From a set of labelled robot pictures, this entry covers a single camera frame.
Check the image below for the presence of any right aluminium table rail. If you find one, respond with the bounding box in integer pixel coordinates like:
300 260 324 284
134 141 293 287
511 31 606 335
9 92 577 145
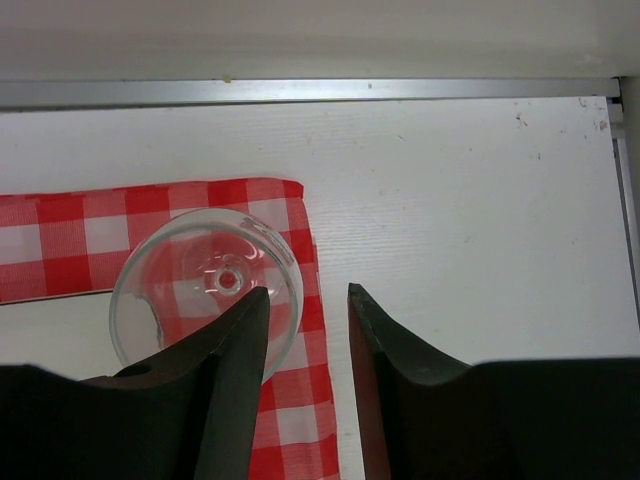
607 94 640 261

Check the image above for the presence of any back aluminium table rail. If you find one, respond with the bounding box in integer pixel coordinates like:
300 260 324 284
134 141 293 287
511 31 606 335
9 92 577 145
1 78 620 110

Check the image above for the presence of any aluminium table rail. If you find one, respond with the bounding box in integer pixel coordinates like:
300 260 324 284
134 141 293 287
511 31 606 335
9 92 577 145
607 94 640 261
1 78 620 110

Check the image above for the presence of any clear wine glass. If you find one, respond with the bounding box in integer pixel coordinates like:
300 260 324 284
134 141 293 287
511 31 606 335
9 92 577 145
109 208 304 379

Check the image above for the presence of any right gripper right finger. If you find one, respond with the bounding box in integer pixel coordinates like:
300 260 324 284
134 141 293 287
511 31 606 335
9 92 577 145
347 283 469 479

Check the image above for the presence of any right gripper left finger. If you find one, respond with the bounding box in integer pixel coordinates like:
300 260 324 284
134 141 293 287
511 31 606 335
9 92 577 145
86 287 270 479

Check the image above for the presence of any red white checkered cloth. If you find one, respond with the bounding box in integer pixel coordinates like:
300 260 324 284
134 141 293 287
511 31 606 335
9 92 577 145
1 177 340 479

